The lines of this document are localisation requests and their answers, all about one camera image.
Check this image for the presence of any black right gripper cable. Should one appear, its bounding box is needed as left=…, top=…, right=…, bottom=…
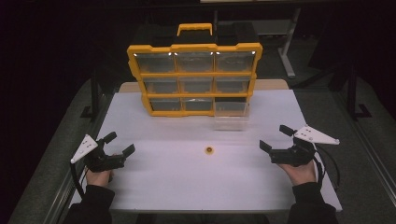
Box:
left=312, top=144, right=341, bottom=192

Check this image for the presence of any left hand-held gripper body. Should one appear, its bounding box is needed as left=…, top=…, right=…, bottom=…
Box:
left=70, top=133, right=126, bottom=174

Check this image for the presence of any yellow black drawer organizer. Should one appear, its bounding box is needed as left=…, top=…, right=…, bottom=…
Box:
left=126, top=22, right=263, bottom=118

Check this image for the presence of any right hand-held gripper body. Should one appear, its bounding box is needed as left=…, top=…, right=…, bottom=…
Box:
left=269, top=125, right=341, bottom=168

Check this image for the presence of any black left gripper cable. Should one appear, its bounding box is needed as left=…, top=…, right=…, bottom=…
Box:
left=69, top=161, right=87, bottom=199

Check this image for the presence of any black metal stand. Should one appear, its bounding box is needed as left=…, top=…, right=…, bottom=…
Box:
left=346, top=63, right=373, bottom=120
left=79, top=68, right=101, bottom=119

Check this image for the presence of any person's right hand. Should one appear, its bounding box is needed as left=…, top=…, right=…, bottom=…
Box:
left=277, top=160, right=318, bottom=188

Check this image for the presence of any person's left hand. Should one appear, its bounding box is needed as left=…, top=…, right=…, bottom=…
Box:
left=85, top=167, right=115, bottom=189

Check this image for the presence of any clear plastic drawer bin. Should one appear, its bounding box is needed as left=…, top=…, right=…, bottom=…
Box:
left=213, top=97, right=250, bottom=132

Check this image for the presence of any grid of clear drawers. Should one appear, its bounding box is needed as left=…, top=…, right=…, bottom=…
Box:
left=134, top=50, right=256, bottom=112

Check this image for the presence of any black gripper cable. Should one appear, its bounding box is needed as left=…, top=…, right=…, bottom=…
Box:
left=69, top=161, right=87, bottom=199
left=312, top=144, right=341, bottom=192

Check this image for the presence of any white metal desk frame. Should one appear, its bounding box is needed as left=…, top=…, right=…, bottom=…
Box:
left=218, top=7, right=303, bottom=78

